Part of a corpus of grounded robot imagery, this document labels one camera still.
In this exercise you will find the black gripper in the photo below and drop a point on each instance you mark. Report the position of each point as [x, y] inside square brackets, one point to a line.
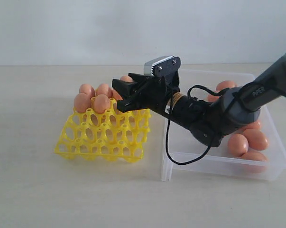
[149, 92]

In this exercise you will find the clear plastic bin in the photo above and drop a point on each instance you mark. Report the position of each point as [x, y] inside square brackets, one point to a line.
[183, 147]

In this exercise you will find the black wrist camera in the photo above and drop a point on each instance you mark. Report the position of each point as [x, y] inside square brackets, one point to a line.
[165, 66]

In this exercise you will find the brown egg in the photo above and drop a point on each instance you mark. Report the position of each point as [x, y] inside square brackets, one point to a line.
[238, 145]
[212, 98]
[258, 160]
[116, 95]
[225, 84]
[82, 102]
[254, 125]
[101, 103]
[104, 89]
[126, 79]
[87, 89]
[257, 139]

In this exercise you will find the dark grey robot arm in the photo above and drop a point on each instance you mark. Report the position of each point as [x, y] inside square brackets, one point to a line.
[236, 107]

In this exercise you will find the yellow plastic egg tray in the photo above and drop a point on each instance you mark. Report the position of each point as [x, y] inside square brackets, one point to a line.
[111, 135]

